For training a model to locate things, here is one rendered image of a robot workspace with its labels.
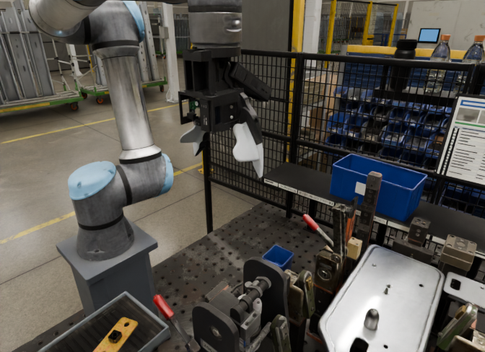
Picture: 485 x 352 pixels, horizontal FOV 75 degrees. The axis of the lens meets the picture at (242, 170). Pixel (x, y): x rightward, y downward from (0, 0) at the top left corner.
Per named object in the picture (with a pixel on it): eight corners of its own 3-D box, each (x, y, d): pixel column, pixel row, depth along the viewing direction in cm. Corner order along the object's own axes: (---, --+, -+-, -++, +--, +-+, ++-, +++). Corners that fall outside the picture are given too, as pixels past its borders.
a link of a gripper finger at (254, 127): (243, 152, 51) (218, 104, 51) (250, 149, 53) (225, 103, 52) (263, 141, 48) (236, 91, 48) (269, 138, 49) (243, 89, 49)
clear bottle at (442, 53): (439, 94, 115) (455, 34, 107) (420, 91, 119) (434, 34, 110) (442, 91, 120) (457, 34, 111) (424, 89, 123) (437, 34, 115)
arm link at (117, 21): (117, 202, 93) (65, -2, 78) (164, 187, 101) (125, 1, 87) (130, 211, 83) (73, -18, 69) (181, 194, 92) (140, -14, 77)
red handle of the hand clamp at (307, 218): (341, 257, 89) (302, 216, 93) (336, 261, 91) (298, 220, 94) (347, 250, 92) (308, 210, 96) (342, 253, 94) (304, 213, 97)
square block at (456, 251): (442, 340, 106) (475, 256, 91) (416, 327, 111) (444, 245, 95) (445, 324, 112) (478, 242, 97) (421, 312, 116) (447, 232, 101)
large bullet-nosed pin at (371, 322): (374, 337, 76) (379, 317, 73) (360, 330, 78) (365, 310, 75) (377, 327, 78) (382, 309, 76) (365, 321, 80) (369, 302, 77)
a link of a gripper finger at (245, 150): (241, 188, 48) (213, 134, 48) (263, 174, 53) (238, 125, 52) (255, 182, 46) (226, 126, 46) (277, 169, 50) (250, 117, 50)
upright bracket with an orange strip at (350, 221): (333, 319, 114) (355, 200, 92) (330, 317, 114) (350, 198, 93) (337, 314, 116) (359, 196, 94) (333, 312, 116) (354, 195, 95)
